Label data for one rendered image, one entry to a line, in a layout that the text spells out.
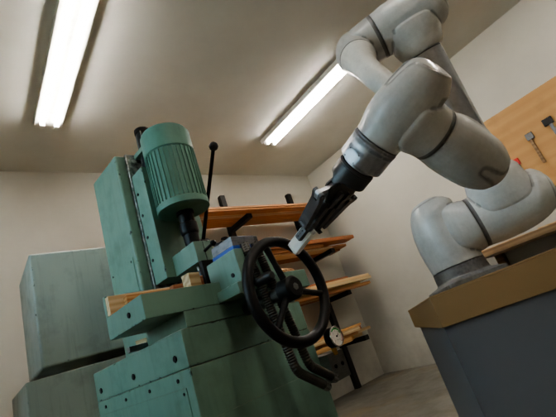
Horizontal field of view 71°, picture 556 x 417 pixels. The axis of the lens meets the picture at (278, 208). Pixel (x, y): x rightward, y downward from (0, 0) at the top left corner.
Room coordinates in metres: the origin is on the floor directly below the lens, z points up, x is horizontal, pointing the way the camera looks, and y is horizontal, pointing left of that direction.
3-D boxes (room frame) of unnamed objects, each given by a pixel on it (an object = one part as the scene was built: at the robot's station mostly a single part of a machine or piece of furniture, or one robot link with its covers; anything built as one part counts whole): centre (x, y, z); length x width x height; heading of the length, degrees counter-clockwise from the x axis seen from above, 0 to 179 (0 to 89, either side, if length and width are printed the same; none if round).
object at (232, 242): (1.10, 0.15, 0.99); 0.13 x 0.11 x 0.06; 140
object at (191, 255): (1.23, 0.32, 1.03); 0.14 x 0.07 x 0.09; 50
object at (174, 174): (1.22, 0.30, 1.35); 0.18 x 0.18 x 0.31
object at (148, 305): (1.15, 0.22, 0.87); 0.61 x 0.30 x 0.06; 140
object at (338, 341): (1.28, -0.03, 0.65); 0.06 x 0.04 x 0.08; 140
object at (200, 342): (1.29, 0.40, 0.76); 0.57 x 0.45 x 0.09; 50
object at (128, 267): (1.40, 0.53, 1.16); 0.22 x 0.22 x 0.72; 50
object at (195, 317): (1.18, 0.26, 0.82); 0.40 x 0.21 x 0.04; 140
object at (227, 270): (1.09, 0.15, 0.91); 0.15 x 0.14 x 0.09; 140
